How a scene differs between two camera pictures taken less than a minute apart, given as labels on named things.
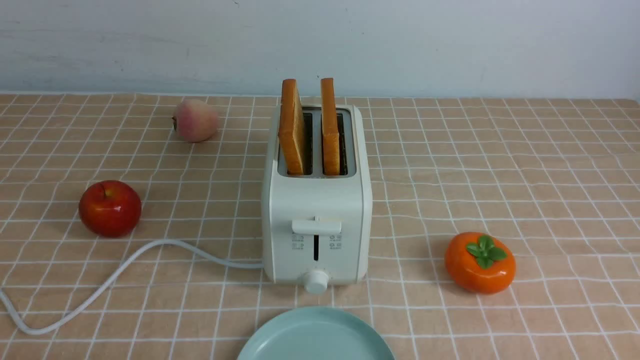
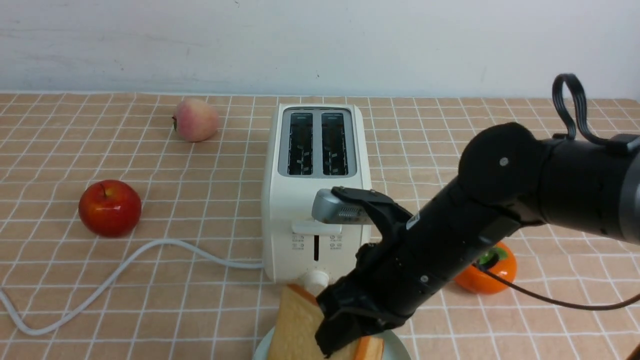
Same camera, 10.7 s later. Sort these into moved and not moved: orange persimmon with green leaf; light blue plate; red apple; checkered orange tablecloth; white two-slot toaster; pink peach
Moved: light blue plate
Not moved: pink peach; orange persimmon with green leaf; white two-slot toaster; red apple; checkered orange tablecloth
